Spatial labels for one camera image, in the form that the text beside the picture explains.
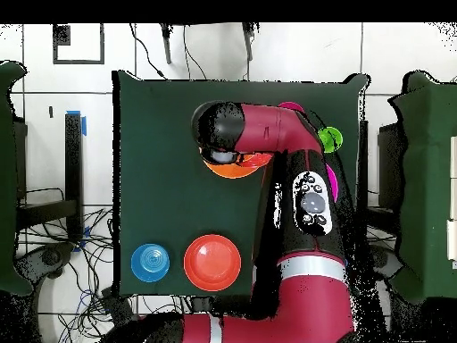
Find red-orange plastic bowl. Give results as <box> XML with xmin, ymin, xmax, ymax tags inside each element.
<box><xmin>183</xmin><ymin>234</ymin><xmax>243</xmax><ymax>292</ymax></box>
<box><xmin>236</xmin><ymin>151</ymin><xmax>275</xmax><ymax>170</ymax></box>

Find large orange bowl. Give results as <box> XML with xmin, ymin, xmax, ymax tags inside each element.
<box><xmin>202</xmin><ymin>156</ymin><xmax>266</xmax><ymax>180</ymax></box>

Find dark green tablecloth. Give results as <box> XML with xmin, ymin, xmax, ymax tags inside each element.
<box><xmin>112</xmin><ymin>70</ymin><xmax>370</xmax><ymax>298</ymax></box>

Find large pink bowl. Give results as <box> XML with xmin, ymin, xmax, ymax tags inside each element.
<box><xmin>325</xmin><ymin>163</ymin><xmax>339</xmax><ymax>204</ymax></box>

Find small crimson bowl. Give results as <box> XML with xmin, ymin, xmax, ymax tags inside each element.
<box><xmin>277</xmin><ymin>101</ymin><xmax>305</xmax><ymax>113</ymax></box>

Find small translucent blue bowl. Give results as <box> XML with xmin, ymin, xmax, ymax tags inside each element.
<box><xmin>130</xmin><ymin>243</ymin><xmax>171</xmax><ymax>283</ymax></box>

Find green plastic cup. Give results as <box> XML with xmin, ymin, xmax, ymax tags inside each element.
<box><xmin>316</xmin><ymin>126</ymin><xmax>344</xmax><ymax>155</ymax></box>

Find black tripod leg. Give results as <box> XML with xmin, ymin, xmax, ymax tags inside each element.
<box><xmin>242</xmin><ymin>23</ymin><xmax>255</xmax><ymax>62</ymax></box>
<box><xmin>159</xmin><ymin>23</ymin><xmax>173</xmax><ymax>65</ymax></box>

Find black stand with blue tape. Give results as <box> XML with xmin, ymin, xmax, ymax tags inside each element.
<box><xmin>15</xmin><ymin>110</ymin><xmax>87</xmax><ymax>244</ymax></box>

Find black power brick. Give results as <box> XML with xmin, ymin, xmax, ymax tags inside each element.
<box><xmin>100</xmin><ymin>287</ymin><xmax>135</xmax><ymax>324</ymax></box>

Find green cloth side table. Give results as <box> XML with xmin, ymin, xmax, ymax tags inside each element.
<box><xmin>0</xmin><ymin>60</ymin><xmax>33</xmax><ymax>297</ymax></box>
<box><xmin>388</xmin><ymin>71</ymin><xmax>457</xmax><ymax>305</ymax></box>

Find black pedestal base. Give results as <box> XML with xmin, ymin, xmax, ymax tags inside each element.
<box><xmin>190</xmin><ymin>296</ymin><xmax>212</xmax><ymax>313</ymax></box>

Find thin black cable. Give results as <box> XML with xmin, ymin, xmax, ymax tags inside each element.
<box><xmin>129</xmin><ymin>23</ymin><xmax>167</xmax><ymax>80</ymax></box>
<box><xmin>182</xmin><ymin>24</ymin><xmax>208</xmax><ymax>80</ymax></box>

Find tangle of cables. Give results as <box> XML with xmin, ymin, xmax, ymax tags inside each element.
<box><xmin>17</xmin><ymin>206</ymin><xmax>190</xmax><ymax>343</ymax></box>

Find black square frame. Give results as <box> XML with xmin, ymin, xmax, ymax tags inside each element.
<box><xmin>52</xmin><ymin>23</ymin><xmax>105</xmax><ymax>65</ymax></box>

